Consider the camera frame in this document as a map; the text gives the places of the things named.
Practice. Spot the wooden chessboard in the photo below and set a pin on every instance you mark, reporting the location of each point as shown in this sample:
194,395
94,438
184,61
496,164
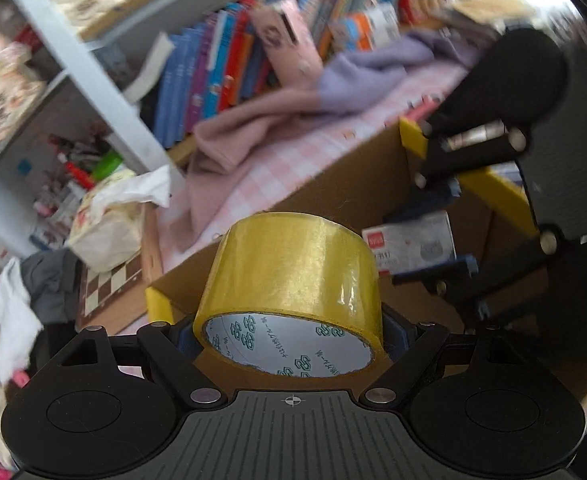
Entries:
108,285

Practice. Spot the pink and purple blanket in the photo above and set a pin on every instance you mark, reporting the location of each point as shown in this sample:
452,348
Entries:
253,125

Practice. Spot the pink cylindrical humidifier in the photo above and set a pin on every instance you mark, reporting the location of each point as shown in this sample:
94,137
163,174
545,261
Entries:
293,55

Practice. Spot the pink floral ornament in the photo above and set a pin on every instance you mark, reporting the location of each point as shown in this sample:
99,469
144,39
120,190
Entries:
3,90

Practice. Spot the floral tissue pack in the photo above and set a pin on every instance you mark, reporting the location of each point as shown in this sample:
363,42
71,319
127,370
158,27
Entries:
103,225

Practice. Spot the row of colourful books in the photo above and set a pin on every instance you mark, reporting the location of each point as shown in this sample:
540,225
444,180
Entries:
208,75

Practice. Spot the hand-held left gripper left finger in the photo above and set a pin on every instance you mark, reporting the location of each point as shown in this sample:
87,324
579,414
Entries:
184,334

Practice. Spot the yellow tape roll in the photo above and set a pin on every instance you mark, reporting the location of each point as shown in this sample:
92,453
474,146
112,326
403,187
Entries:
293,270

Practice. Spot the stack of papers and envelopes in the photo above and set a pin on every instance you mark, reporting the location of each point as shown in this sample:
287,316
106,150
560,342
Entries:
483,10

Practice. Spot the orange and blue carton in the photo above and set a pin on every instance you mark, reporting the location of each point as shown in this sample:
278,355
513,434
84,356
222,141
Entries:
373,25

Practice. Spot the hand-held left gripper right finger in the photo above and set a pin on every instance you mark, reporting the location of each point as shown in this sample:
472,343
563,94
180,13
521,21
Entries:
396,332

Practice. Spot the grey cloth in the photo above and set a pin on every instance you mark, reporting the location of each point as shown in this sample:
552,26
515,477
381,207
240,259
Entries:
53,280

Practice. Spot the pens and stationery holders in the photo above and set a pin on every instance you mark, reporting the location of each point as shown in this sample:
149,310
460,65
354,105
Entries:
83,165

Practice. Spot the yellow cardboard box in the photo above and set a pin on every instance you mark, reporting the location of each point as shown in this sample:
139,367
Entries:
333,195

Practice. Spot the white shelf unit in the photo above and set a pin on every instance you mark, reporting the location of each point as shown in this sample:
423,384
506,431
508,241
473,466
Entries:
73,50

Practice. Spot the small white red-label box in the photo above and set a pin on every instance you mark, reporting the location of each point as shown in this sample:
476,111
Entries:
413,240

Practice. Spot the white shirt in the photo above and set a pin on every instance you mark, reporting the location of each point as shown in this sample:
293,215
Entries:
13,320

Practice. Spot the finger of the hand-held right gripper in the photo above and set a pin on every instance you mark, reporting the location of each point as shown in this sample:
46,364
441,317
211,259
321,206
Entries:
441,194
448,267

